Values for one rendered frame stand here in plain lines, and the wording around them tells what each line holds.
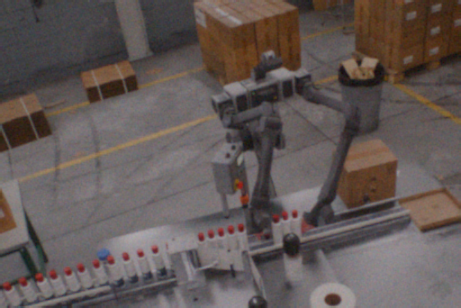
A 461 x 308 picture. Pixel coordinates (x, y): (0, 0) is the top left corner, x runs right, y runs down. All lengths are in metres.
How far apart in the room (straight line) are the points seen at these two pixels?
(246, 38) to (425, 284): 3.83
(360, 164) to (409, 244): 0.51
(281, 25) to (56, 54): 3.24
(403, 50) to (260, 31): 1.59
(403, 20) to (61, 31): 4.37
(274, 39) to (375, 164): 3.30
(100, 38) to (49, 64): 0.77
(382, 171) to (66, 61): 5.60
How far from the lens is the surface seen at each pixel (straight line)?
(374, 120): 5.42
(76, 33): 7.78
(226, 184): 2.60
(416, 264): 2.89
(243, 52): 5.97
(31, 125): 6.41
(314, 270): 2.77
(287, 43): 6.20
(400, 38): 6.17
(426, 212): 3.20
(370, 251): 2.94
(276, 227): 2.79
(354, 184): 3.07
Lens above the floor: 2.87
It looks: 37 degrees down
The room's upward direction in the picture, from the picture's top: 9 degrees counter-clockwise
